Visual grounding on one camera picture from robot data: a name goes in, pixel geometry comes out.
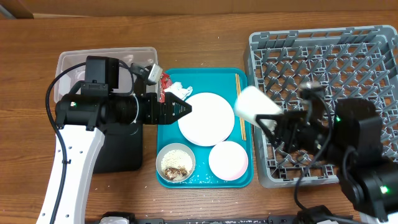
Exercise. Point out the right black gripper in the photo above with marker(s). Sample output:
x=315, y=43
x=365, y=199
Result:
x=290, y=119

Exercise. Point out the grey dishwasher rack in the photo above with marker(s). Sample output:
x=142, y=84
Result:
x=349, y=62

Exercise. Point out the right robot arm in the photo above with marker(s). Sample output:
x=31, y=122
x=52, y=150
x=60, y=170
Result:
x=349, y=138

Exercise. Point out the clear plastic bin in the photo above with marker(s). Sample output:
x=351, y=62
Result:
x=142, y=56

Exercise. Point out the red snack wrapper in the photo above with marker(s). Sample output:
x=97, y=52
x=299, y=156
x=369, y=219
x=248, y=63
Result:
x=165, y=82

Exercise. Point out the black plastic tray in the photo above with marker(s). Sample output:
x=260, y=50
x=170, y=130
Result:
x=122, y=149

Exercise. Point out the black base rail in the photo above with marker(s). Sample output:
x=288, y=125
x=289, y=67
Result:
x=129, y=218

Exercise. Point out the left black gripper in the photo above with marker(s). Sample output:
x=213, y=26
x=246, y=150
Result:
x=165, y=115

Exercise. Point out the wooden chopstick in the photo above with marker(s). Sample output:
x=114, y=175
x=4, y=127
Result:
x=241, y=130

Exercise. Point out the white tissue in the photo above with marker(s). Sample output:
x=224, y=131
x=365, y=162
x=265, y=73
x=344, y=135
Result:
x=178, y=90

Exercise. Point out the teal serving tray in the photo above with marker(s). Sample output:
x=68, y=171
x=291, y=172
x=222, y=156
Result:
x=221, y=81

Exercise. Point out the white round plate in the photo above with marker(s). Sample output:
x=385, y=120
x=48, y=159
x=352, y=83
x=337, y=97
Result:
x=211, y=120

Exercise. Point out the white cup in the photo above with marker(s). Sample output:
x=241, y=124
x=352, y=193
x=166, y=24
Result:
x=252, y=102

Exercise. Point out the pink bowl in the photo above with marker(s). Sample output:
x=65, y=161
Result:
x=228, y=160

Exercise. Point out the grey bowl with food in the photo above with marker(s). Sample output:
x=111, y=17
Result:
x=175, y=163

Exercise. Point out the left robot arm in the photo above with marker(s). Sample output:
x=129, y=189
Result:
x=80, y=121

